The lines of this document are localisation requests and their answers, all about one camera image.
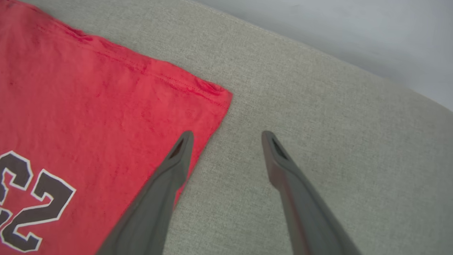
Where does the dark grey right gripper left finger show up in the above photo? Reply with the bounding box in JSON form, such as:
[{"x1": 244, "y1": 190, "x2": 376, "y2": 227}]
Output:
[{"x1": 96, "y1": 130, "x2": 195, "y2": 255}]

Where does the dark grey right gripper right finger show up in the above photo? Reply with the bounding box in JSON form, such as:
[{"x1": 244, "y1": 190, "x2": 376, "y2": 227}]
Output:
[{"x1": 261, "y1": 130, "x2": 362, "y2": 255}]

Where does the red and white basketball jersey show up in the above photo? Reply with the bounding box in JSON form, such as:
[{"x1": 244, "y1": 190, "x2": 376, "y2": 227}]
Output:
[{"x1": 0, "y1": 0, "x2": 233, "y2": 255}]

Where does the grey fabric sofa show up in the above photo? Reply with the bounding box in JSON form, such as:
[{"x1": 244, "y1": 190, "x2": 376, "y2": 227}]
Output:
[{"x1": 21, "y1": 0, "x2": 453, "y2": 255}]

